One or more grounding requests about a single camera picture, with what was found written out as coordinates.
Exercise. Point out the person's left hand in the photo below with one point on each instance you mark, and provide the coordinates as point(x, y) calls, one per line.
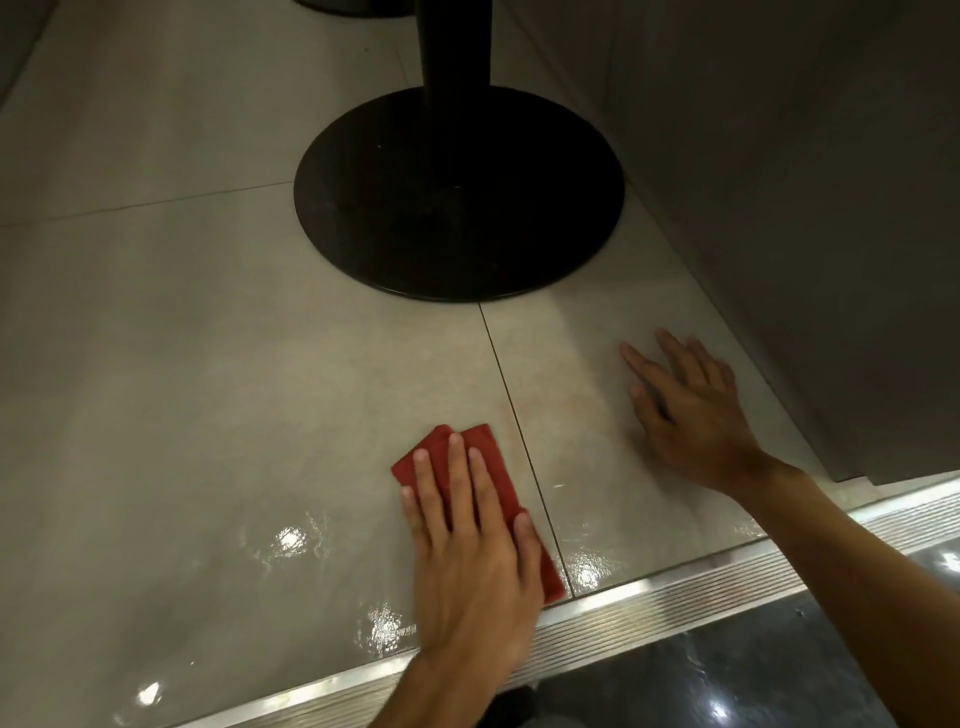
point(472, 585)

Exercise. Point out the person's right hand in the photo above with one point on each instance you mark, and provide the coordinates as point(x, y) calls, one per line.
point(697, 435)

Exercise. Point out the red cloth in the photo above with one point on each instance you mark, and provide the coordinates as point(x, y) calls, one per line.
point(495, 465)

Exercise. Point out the person's right forearm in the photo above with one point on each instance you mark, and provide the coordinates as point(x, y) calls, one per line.
point(862, 585)

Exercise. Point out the beige tiled floor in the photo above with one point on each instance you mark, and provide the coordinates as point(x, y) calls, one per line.
point(187, 337)

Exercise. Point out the grey bench base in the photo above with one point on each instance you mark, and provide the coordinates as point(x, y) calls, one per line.
point(19, 37)
point(787, 225)

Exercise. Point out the black round table base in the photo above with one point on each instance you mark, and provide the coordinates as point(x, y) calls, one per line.
point(352, 7)
point(465, 202)

